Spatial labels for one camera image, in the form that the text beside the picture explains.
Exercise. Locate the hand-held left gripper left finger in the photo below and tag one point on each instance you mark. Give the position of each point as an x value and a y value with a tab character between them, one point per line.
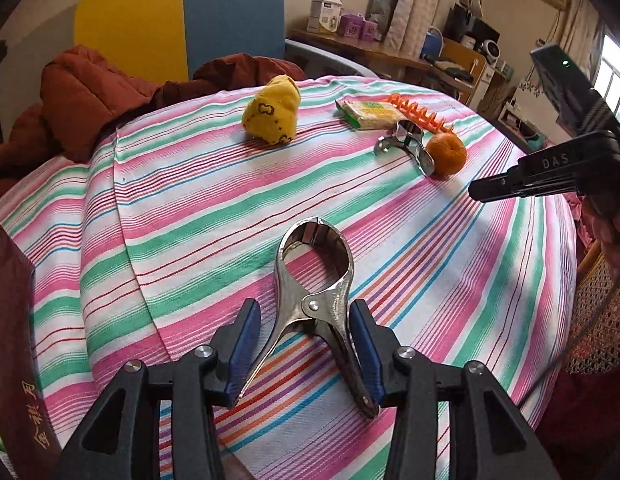
244	350

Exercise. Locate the purple box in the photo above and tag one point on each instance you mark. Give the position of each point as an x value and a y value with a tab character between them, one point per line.
350	27
371	31

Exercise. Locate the blue jug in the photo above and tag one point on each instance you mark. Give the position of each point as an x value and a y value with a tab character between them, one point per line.
431	45

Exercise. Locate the grey yellow blue chair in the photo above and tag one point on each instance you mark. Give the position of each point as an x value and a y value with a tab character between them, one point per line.
229	10

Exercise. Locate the gold-lined dark red tin box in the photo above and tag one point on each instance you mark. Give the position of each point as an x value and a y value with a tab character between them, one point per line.
14	335

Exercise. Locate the light wood cabinet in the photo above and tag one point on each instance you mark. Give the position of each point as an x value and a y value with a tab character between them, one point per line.
460	57

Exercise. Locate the rust brown padded jacket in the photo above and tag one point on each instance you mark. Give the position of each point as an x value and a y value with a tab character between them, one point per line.
89	90

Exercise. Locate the white quilted fabric roll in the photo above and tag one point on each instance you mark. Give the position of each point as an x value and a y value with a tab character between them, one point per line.
415	5

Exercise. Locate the black monitor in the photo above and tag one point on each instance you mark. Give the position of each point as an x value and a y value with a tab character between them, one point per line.
470	22

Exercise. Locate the large steel spring clamp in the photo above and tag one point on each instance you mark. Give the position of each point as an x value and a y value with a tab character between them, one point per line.
415	145
312	305

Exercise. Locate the orange mandarin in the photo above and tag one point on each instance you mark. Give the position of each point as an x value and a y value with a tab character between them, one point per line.
446	155

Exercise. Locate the white carton with picture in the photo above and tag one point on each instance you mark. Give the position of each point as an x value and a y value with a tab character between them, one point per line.
331	15

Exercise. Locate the person's right hand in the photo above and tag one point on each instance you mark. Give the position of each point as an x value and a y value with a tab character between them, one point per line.
612	240

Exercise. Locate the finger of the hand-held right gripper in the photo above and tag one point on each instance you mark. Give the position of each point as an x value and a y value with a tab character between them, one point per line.
495	187

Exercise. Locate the rattan chair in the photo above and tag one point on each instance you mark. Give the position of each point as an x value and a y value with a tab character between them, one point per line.
600	325

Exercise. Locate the plain white carton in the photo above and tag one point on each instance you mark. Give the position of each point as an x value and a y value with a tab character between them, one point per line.
315	10

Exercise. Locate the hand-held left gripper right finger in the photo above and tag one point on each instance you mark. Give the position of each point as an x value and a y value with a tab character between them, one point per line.
365	355

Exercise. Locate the small white fan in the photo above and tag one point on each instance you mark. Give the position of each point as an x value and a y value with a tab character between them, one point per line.
490	52

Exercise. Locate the green label biscuit pack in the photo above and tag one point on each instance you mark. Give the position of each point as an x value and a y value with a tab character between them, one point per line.
370	112

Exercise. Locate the striped tablecloth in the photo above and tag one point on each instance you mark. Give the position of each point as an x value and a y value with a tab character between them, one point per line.
189	185

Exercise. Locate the orange toothed plastic clip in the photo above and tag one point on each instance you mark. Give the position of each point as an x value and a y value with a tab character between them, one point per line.
420	110

